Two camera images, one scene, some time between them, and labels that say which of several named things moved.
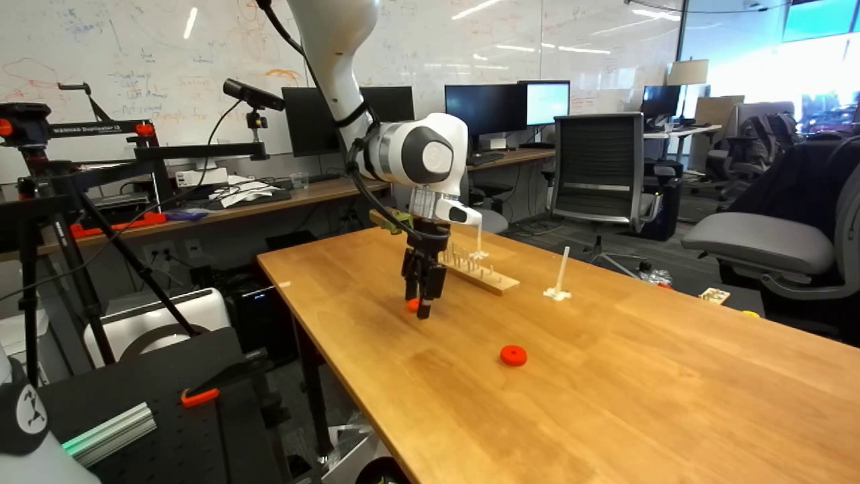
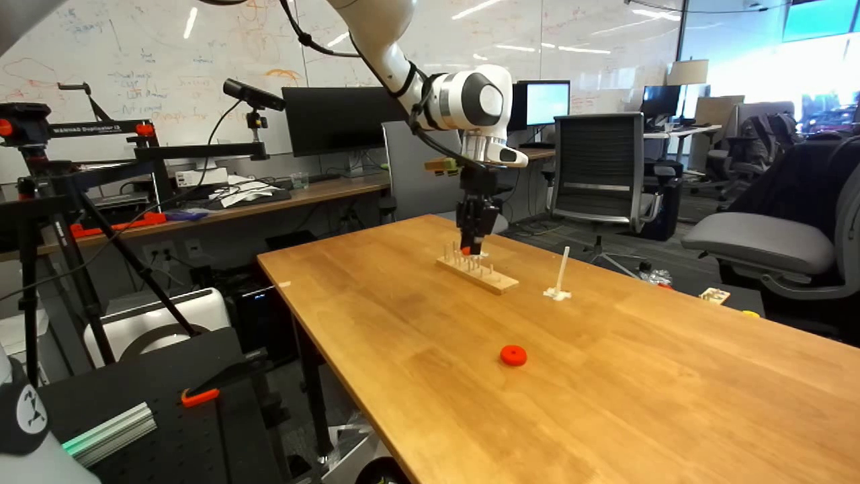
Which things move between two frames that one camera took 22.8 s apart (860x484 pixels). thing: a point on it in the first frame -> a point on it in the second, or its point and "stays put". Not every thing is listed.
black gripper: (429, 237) -> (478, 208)
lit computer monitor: (540, 104) stays put
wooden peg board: (478, 268) stays put
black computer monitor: (313, 130) stays put
